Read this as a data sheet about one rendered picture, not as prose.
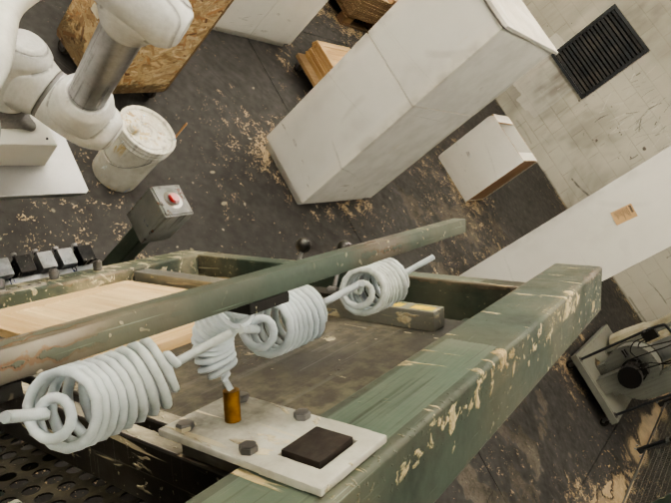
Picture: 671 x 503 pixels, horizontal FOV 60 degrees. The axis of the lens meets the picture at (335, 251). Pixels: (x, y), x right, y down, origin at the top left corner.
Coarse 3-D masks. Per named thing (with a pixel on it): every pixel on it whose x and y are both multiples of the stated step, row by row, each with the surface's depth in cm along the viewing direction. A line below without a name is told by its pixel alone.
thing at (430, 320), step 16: (144, 272) 166; (160, 272) 165; (176, 272) 164; (336, 304) 128; (416, 304) 121; (368, 320) 124; (384, 320) 121; (400, 320) 119; (416, 320) 117; (432, 320) 115
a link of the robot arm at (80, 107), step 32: (96, 0) 117; (128, 0) 115; (160, 0) 117; (96, 32) 132; (128, 32) 122; (160, 32) 120; (96, 64) 139; (128, 64) 140; (64, 96) 157; (96, 96) 151; (64, 128) 164; (96, 128) 164
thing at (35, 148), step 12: (36, 120) 179; (12, 132) 171; (24, 132) 174; (36, 132) 177; (48, 132) 180; (0, 144) 166; (12, 144) 169; (24, 144) 171; (36, 144) 174; (48, 144) 177; (0, 156) 171; (12, 156) 173; (24, 156) 176; (36, 156) 179; (48, 156) 182
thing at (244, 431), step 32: (224, 320) 50; (224, 352) 53; (224, 384) 55; (64, 416) 68; (160, 416) 65; (192, 416) 57; (224, 416) 56; (256, 416) 56; (288, 416) 56; (320, 416) 56; (96, 448) 65; (128, 448) 61; (160, 448) 58; (192, 448) 56; (224, 448) 50; (256, 448) 49; (352, 448) 49; (128, 480) 62; (160, 480) 59; (192, 480) 56; (288, 480) 45; (320, 480) 45
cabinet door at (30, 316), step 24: (96, 288) 157; (120, 288) 157; (144, 288) 155; (168, 288) 154; (0, 312) 135; (24, 312) 135; (48, 312) 134; (72, 312) 134; (96, 312) 133; (168, 336) 112
